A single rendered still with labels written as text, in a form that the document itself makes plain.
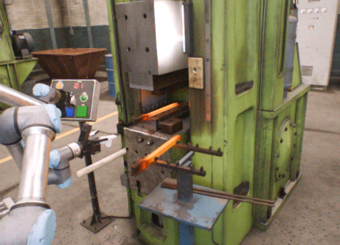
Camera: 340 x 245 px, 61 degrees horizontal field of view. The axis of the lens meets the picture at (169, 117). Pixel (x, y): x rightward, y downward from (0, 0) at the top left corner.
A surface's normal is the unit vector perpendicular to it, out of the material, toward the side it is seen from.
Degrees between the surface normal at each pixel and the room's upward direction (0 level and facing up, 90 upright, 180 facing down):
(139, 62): 90
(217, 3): 90
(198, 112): 90
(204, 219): 0
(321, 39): 90
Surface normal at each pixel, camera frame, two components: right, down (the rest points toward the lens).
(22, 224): 0.05, -0.60
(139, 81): -0.62, 0.28
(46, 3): 0.85, 0.13
